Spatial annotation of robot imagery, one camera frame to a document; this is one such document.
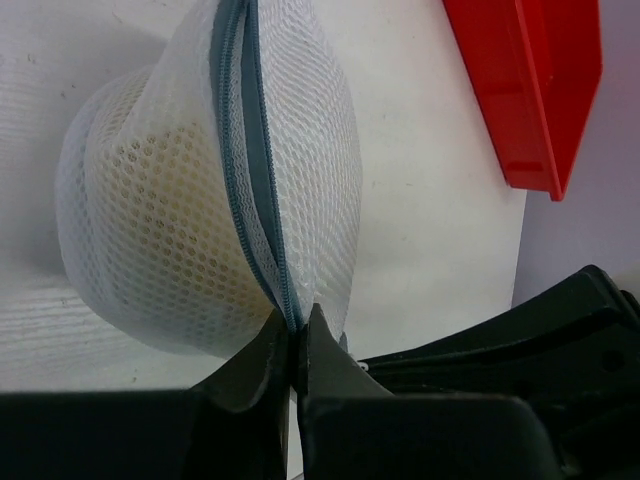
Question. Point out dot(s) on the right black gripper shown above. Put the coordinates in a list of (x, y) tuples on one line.
[(571, 353)]

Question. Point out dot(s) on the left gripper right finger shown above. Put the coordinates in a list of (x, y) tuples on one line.
[(353, 428)]

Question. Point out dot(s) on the white mesh laundry bag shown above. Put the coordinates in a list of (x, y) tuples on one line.
[(283, 119)]

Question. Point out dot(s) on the red plastic bin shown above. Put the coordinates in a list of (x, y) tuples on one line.
[(535, 67)]

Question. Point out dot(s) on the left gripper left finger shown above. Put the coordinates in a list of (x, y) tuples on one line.
[(231, 425)]

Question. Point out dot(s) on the beige bra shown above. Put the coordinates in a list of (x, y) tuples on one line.
[(164, 231)]

